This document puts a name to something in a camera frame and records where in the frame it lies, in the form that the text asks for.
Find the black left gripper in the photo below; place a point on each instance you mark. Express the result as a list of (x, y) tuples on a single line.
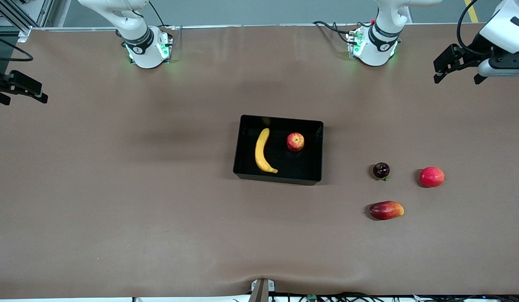
[(476, 51)]

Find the small red yellow apple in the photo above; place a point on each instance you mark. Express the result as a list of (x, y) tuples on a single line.
[(295, 141)]

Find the dark purple plum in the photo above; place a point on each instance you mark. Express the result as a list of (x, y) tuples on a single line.
[(381, 170)]

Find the brown camera mount post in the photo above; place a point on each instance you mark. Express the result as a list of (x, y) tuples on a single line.
[(259, 291)]

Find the black plastic box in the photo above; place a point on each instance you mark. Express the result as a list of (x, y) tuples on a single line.
[(301, 167)]

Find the yellow banana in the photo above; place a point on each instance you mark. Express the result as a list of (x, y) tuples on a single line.
[(261, 153)]

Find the red orange mango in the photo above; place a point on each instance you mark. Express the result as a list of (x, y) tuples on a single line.
[(385, 210)]

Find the pink red round fruit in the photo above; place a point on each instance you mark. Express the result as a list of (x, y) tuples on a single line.
[(432, 176)]

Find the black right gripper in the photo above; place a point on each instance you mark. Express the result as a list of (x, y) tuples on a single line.
[(0, 83)]

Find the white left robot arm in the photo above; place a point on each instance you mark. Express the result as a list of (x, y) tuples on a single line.
[(383, 37)]

